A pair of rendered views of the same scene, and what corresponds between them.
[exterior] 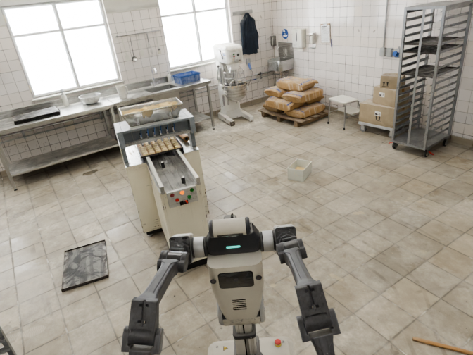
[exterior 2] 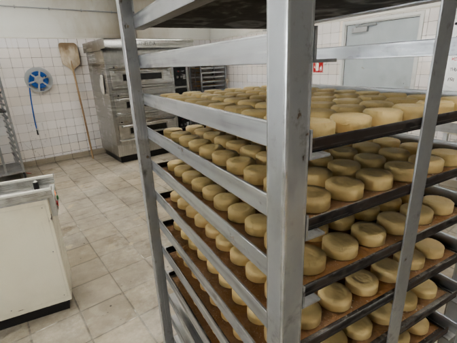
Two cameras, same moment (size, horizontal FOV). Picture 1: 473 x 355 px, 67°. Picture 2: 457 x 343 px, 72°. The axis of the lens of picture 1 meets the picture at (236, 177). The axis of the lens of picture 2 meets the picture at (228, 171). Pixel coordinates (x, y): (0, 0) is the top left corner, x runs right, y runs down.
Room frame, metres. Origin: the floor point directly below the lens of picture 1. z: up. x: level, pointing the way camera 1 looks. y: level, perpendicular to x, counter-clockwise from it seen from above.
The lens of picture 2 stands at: (1.58, 2.51, 1.58)
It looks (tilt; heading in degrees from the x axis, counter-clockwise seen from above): 19 degrees down; 263
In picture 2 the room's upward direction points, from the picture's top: 2 degrees counter-clockwise
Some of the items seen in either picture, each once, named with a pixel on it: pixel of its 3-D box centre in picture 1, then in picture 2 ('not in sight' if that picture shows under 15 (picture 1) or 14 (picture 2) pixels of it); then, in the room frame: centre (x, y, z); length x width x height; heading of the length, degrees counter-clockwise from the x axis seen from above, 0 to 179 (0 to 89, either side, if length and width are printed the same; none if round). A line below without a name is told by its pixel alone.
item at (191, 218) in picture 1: (179, 209); (2, 256); (2.87, 0.56, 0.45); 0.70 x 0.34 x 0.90; 19
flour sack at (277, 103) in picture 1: (284, 102); not in sight; (6.43, -1.04, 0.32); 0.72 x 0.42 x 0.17; 35
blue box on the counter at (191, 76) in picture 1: (186, 77); not in sight; (6.48, 0.66, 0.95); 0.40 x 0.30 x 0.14; 123
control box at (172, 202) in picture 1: (182, 196); (53, 199); (2.52, 0.45, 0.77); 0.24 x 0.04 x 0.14; 109
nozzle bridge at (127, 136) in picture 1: (156, 136); not in sight; (3.35, 0.73, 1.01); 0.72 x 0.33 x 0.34; 109
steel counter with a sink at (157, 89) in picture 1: (112, 115); not in sight; (5.76, 1.89, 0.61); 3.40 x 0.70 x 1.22; 120
